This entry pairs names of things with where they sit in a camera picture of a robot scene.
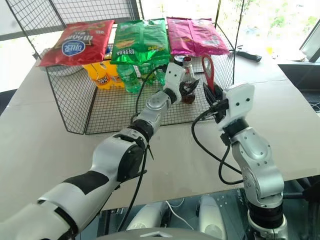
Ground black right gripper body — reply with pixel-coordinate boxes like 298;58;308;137
209;98;230;124

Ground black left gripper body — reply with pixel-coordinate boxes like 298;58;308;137
178;78;188;100

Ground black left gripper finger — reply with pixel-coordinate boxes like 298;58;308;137
186;78;201;95

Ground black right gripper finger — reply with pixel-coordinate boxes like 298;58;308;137
202;82;216;107
213;84;225;101

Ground glass cola bottle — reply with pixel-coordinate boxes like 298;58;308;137
180;56;199;105

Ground green soda bottle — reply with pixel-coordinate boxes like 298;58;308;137
117;63;142;95
138;62;157;85
154;62;168;86

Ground orange soda bottle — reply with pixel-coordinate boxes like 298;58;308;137
83;62;112;91
106;61;126;89

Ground dark drink can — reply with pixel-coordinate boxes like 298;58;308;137
173;55;186;67

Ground black flat object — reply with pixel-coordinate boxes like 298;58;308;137
235;49;264;62

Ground pink chip bag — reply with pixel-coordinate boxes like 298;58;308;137
166;16;231;57

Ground green chip bag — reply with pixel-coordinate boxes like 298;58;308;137
110;18;172;66

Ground silver rounded robot leg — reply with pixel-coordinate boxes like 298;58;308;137
125;201;171;231
198;194;229;240

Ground red chip bag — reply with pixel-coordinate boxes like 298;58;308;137
38;19;116;68

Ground grey robot torso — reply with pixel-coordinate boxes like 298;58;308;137
96;226;216;240

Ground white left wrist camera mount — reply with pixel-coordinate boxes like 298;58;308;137
163;62;187;105

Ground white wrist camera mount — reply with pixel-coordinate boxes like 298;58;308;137
163;62;187;105
216;83;256;132

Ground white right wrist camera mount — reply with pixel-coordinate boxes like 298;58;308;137
216;83;256;132

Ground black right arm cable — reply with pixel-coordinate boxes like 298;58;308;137
190;109;245;186

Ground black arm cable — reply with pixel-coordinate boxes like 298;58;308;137
117;64;171;232
190;109;245;186

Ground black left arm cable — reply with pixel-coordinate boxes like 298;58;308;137
117;64;171;232

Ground black wire rack shelf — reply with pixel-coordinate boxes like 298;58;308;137
4;0;246;136

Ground thin white cable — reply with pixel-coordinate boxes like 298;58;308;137
164;199;195;231

